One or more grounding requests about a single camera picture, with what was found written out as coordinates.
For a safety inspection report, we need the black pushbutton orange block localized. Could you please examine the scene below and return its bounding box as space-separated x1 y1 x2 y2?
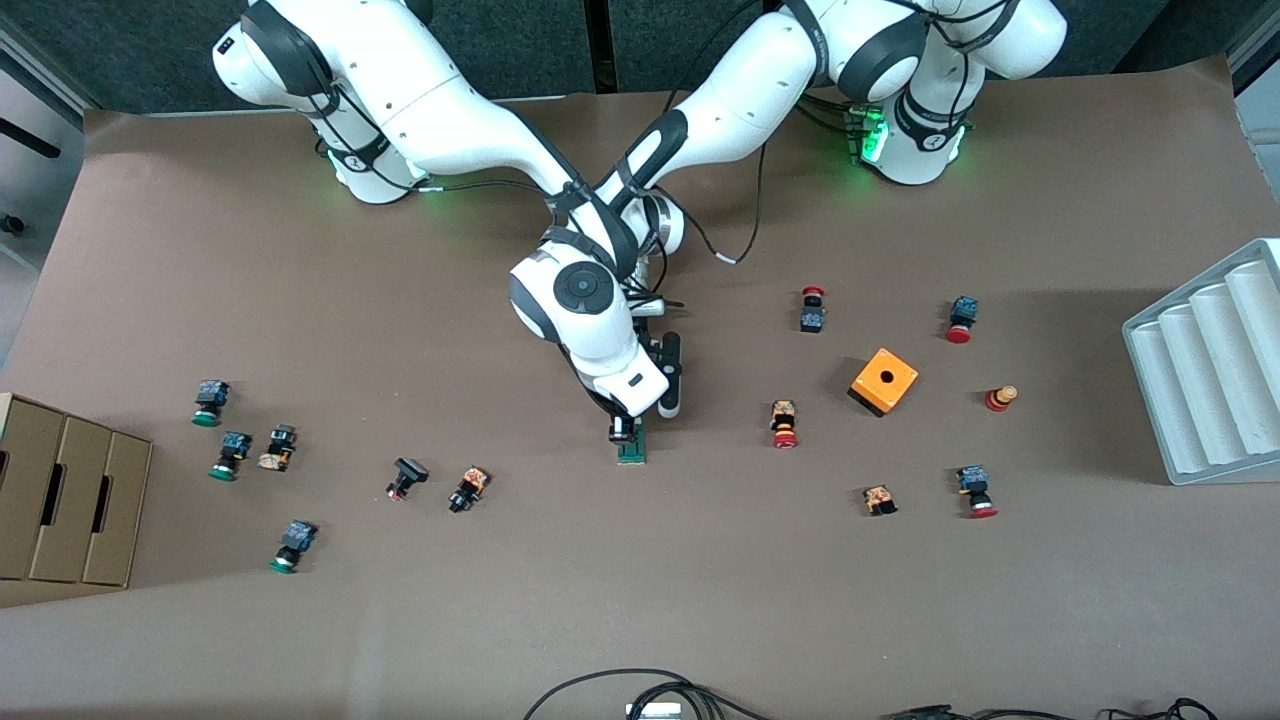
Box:
448 465 491 514
257 424 299 473

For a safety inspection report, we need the black square pushbutton red base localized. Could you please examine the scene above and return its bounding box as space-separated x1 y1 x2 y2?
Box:
385 457 431 502

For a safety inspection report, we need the black vertical divider strip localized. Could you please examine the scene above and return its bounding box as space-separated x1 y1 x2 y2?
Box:
585 0 616 94

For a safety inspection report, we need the green pushbutton blue block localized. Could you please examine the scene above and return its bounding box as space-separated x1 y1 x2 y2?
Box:
208 431 253 482
191 379 232 428
268 519 319 575

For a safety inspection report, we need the brown cardboard box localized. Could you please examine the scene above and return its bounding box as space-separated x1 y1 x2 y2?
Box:
0 392 154 589

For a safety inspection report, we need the white ridged plastic tray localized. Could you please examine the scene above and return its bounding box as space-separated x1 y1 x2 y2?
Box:
1121 237 1280 487

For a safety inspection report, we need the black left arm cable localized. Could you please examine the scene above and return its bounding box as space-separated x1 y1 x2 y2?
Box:
680 135 771 267

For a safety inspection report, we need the orange button enclosure box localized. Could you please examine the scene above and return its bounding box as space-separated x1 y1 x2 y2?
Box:
848 347 920 418

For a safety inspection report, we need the black looped cable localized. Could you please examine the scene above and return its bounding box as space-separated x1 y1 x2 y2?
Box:
522 667 776 720

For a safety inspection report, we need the black base cable bundle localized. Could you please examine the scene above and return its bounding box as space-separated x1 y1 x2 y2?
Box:
800 88 863 136

